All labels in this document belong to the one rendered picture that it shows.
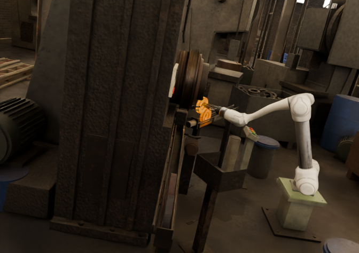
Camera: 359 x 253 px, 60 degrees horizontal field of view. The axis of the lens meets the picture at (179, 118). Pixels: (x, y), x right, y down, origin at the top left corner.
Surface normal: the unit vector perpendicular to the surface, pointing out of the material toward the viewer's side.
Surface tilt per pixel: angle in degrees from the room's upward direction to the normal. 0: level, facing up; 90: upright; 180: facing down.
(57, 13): 90
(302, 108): 87
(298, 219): 90
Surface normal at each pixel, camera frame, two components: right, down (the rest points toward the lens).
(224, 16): -0.28, 0.23
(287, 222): 0.00, 0.29
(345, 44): 0.29, 0.33
